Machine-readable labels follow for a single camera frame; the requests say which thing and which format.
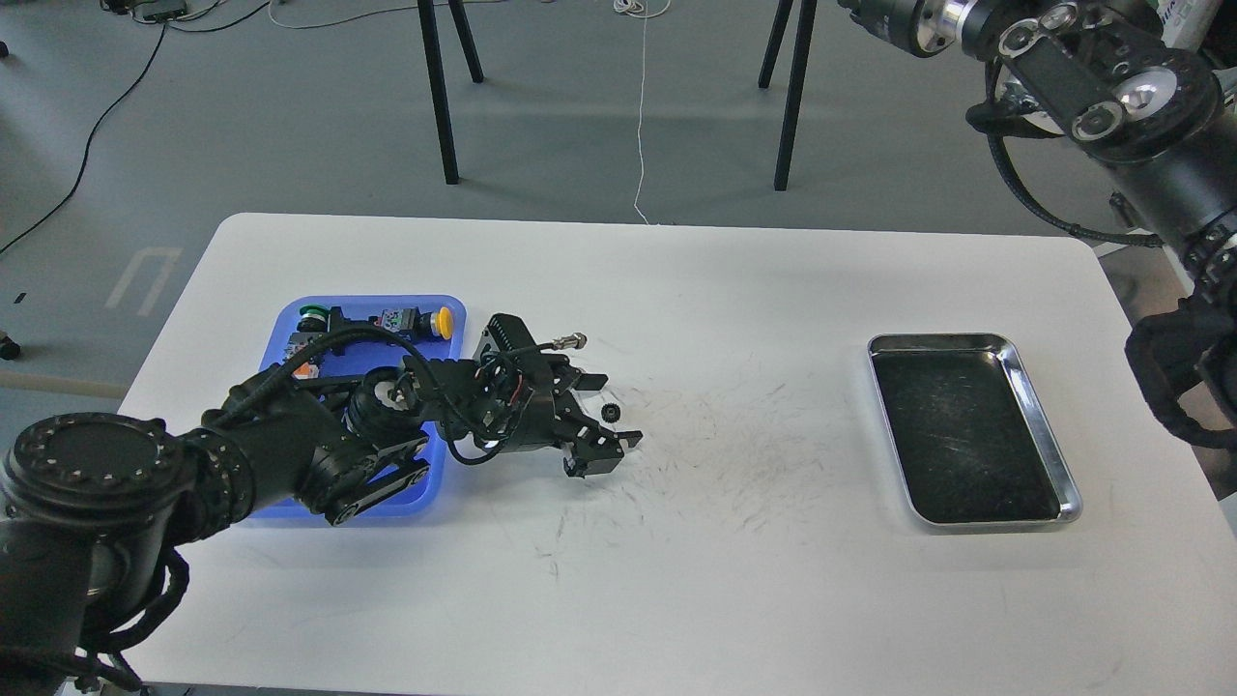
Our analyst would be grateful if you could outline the black stand legs right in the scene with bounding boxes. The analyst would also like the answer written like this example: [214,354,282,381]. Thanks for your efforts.
[757,1,818,192]

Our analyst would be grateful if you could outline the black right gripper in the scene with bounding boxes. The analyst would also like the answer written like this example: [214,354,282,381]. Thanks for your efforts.
[839,1,967,58]

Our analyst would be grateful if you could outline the white hanging cord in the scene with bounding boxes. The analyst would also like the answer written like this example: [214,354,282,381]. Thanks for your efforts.
[614,0,672,225]

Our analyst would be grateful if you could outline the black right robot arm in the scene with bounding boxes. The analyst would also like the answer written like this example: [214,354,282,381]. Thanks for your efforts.
[847,1,1235,450]

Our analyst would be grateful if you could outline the silver metal tray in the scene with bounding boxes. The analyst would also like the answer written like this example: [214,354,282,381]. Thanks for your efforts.
[867,333,1084,534]

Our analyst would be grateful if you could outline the black stand legs left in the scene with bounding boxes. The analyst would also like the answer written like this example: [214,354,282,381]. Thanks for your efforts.
[416,0,486,185]

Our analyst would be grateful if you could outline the blue plastic tray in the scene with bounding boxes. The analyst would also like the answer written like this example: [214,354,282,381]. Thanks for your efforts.
[259,294,473,525]

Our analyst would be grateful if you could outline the black stand legs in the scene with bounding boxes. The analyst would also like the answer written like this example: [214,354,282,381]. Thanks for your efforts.
[757,1,818,192]
[416,0,486,185]

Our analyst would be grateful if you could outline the yellow push button switch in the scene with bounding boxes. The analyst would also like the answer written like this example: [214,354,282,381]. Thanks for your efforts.
[374,305,455,342]

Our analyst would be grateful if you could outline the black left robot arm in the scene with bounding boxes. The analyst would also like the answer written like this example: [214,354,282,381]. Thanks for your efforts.
[2,305,644,695]

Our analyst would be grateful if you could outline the black floor cable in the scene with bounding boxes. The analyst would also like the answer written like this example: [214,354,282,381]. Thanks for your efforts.
[0,0,272,256]

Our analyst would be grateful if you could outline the white cardboard box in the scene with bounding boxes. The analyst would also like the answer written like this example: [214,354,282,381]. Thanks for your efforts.
[1158,0,1223,51]

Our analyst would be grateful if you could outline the green push button switch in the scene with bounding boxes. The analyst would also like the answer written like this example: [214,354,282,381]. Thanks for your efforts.
[294,304,379,334]

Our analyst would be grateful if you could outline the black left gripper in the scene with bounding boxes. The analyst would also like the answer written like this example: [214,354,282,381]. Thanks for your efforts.
[439,313,644,478]

